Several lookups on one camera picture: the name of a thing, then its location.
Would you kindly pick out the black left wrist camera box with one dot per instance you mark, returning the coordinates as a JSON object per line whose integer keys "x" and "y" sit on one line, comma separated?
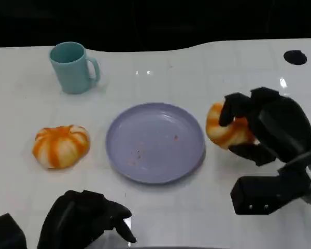
{"x": 5, "y": 233}

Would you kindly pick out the orange white toy bread roll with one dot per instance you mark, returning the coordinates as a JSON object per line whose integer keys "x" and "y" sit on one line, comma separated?
{"x": 61, "y": 146}
{"x": 220, "y": 135}

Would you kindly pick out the lilac plate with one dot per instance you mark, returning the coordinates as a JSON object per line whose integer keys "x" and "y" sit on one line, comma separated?
{"x": 155, "y": 142}

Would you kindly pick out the black table grommet hole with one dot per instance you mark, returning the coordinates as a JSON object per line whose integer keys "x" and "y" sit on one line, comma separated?
{"x": 295, "y": 57}

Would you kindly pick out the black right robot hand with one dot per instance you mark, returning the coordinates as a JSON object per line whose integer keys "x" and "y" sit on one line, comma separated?
{"x": 282, "y": 124}

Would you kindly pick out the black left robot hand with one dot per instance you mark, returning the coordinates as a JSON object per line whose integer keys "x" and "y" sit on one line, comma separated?
{"x": 75, "y": 215}

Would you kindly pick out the pale green mug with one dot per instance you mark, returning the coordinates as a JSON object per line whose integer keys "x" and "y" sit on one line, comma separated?
{"x": 70, "y": 72}

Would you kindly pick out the black curtain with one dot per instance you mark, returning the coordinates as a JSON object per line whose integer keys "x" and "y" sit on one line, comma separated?
{"x": 155, "y": 20}

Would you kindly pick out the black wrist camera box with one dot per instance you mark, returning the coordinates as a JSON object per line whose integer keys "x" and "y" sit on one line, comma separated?
{"x": 5, "y": 233}
{"x": 264, "y": 193}

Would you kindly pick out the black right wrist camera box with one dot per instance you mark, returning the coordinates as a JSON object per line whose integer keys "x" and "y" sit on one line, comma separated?
{"x": 264, "y": 193}

